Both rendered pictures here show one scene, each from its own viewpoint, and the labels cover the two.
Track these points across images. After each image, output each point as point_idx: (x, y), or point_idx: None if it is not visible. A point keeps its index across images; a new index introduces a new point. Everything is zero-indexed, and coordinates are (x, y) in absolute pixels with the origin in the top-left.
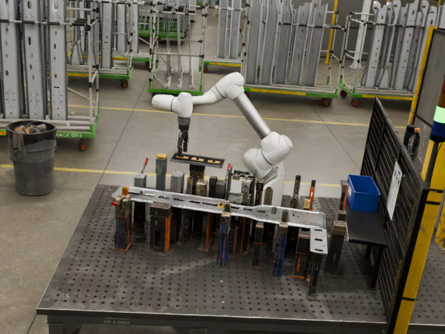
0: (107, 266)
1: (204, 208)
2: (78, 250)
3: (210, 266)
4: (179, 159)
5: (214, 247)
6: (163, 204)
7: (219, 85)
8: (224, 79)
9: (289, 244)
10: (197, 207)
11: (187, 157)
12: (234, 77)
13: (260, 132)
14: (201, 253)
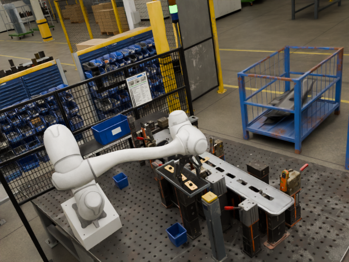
0: (315, 201)
1: (219, 160)
2: (338, 231)
3: (233, 178)
4: (198, 182)
5: None
6: (254, 165)
7: (75, 147)
8: (68, 138)
9: None
10: (224, 163)
11: (186, 182)
12: (65, 127)
13: None
14: None
